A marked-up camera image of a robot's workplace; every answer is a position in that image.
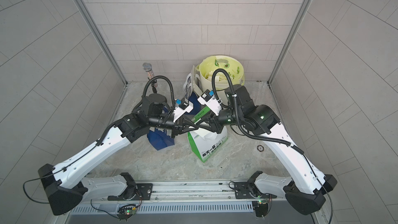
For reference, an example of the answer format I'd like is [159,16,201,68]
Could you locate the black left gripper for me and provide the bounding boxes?
[148,113,199,139]

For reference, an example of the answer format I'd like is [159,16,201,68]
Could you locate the green white paper bag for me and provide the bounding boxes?
[187,106,228,162]

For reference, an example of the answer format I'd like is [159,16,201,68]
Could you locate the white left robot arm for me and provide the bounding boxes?
[38,82,196,216]

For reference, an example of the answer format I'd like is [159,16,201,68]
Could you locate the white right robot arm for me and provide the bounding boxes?
[195,68,337,215]

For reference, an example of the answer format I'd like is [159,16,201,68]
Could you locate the blue white paper bag front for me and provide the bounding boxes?
[147,104,175,150]

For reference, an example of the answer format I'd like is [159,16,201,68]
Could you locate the blue white paper bag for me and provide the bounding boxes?
[183,66,203,115]
[147,104,175,150]

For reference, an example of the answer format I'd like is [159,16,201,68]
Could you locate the blue white paper bag rear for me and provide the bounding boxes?
[183,66,203,115]

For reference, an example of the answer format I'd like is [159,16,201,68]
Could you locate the shredded paper pieces in bin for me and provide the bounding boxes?
[204,71,228,84]

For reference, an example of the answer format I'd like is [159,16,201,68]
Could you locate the white plastic waste bin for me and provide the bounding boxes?
[197,55,245,105]

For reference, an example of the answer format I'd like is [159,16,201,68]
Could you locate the yellow-green avocado bin liner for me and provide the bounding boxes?
[198,55,245,86]

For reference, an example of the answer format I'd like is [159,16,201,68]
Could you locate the glitter microphone on black stand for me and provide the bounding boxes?
[143,62,158,90]

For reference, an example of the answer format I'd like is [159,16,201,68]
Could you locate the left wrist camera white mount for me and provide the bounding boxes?
[173,99,193,122]

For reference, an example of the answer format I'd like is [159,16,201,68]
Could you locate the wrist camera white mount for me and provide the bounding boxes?
[198,90,222,116]
[173,99,193,122]

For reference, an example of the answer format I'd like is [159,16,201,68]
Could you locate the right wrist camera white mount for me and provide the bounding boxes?
[198,90,222,116]

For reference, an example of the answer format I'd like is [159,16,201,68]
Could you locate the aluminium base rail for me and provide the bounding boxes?
[66,178,321,215]

